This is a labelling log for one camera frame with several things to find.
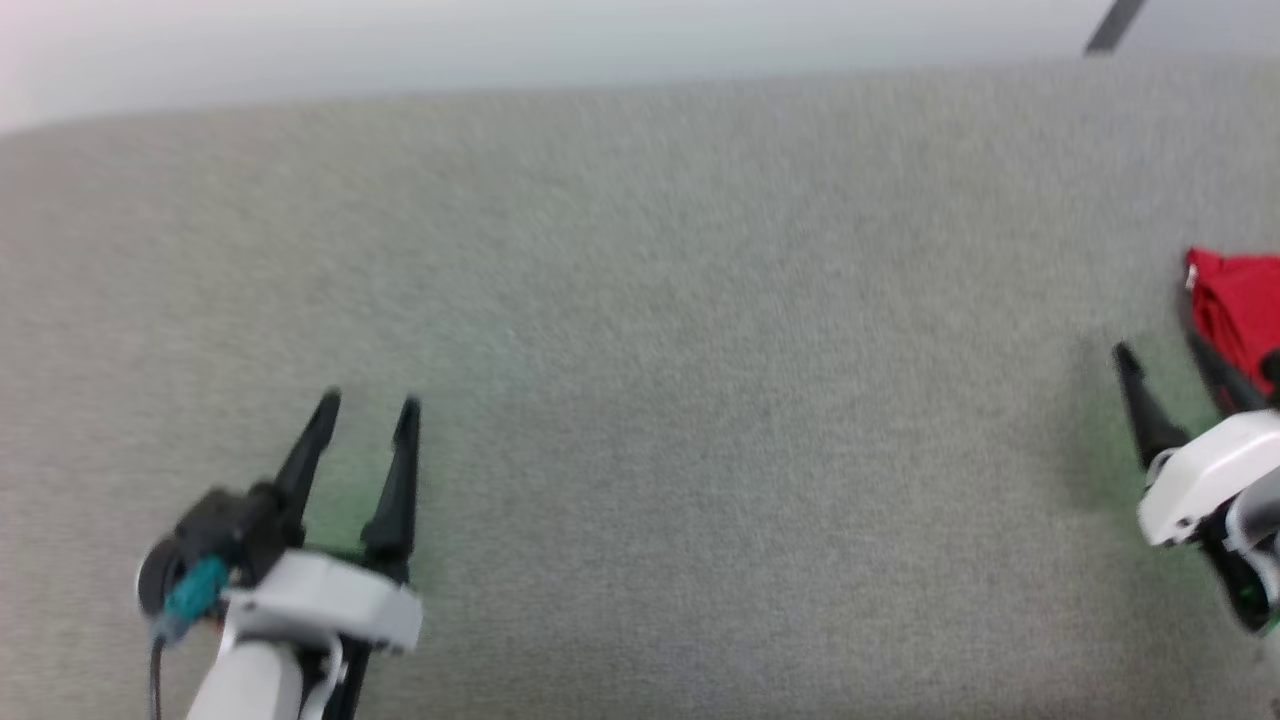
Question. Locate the grey metal bracket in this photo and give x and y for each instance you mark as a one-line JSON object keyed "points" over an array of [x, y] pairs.
{"points": [[1115, 25]]}

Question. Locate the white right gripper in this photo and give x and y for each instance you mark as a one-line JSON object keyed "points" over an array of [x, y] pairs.
{"points": [[1205, 480]]}

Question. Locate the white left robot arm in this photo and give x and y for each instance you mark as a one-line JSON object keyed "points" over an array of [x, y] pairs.
{"points": [[250, 685]]}

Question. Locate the red white Bulls jersey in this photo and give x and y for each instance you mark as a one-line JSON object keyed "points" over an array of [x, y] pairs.
{"points": [[1245, 300]]}

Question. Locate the grey fabric sofa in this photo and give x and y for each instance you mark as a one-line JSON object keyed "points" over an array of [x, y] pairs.
{"points": [[700, 350]]}

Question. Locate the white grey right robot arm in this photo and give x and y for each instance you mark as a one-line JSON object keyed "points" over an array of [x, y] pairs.
{"points": [[1255, 530]]}

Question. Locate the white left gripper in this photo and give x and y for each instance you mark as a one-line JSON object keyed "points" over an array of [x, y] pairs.
{"points": [[320, 600]]}

